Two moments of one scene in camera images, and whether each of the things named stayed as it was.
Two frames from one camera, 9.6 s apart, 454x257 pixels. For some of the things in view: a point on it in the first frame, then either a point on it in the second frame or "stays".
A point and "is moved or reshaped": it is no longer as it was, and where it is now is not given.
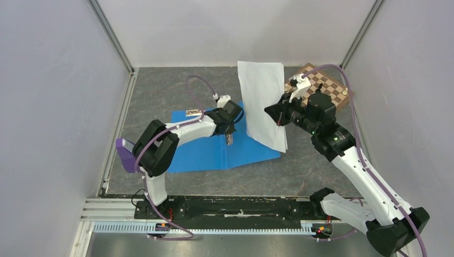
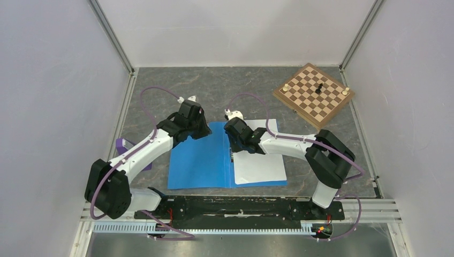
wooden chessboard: [313, 80] stays
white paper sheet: [262, 83] → [250, 168]
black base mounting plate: [229, 209] stays
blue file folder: [181, 116] is moved or reshaped
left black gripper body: [231, 129] → [198, 128]
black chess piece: [318, 90] stays
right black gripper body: [295, 113] → [236, 145]
